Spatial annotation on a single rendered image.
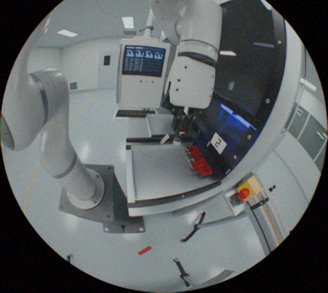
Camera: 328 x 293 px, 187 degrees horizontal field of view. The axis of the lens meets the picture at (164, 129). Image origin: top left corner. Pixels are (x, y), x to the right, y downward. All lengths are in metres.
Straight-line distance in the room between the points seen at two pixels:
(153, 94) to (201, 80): 0.92
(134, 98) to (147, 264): 1.79
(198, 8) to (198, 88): 0.18
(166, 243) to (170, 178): 0.99
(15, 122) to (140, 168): 0.43
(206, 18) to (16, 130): 0.34
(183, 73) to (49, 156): 0.33
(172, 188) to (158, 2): 0.58
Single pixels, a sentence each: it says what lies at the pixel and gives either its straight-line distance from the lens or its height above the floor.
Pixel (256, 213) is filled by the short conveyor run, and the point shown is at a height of 0.90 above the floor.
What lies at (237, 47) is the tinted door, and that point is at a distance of 0.52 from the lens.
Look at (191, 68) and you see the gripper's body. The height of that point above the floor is 1.27.
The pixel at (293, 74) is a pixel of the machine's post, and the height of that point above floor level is 1.40.
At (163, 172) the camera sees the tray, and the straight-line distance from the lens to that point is 0.44.
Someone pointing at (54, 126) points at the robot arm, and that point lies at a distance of 0.30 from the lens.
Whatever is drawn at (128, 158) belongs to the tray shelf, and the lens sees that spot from 0.48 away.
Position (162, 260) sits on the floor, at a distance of 1.35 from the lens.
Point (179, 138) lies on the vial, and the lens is 0.25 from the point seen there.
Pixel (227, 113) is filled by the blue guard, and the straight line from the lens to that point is 0.45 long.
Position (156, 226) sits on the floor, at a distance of 1.26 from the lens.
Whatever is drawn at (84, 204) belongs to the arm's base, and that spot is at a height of 0.87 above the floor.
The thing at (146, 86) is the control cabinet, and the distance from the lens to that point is 1.06.
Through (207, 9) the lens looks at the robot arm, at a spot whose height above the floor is 1.41.
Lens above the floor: 1.26
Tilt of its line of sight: 34 degrees down
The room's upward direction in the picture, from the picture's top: 11 degrees clockwise
